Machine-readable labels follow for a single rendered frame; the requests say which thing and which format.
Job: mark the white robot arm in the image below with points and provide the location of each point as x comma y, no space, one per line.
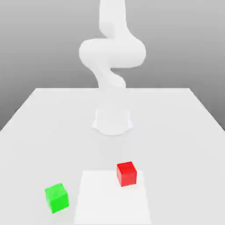
112,52

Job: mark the small red cube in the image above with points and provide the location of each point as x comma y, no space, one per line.
127,174

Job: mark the small green cube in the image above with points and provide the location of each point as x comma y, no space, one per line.
57,198

